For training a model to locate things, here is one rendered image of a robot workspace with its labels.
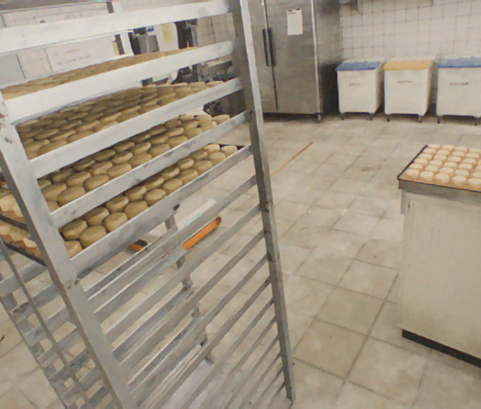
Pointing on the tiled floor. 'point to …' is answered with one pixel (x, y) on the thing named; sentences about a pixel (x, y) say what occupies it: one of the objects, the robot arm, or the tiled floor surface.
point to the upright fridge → (293, 55)
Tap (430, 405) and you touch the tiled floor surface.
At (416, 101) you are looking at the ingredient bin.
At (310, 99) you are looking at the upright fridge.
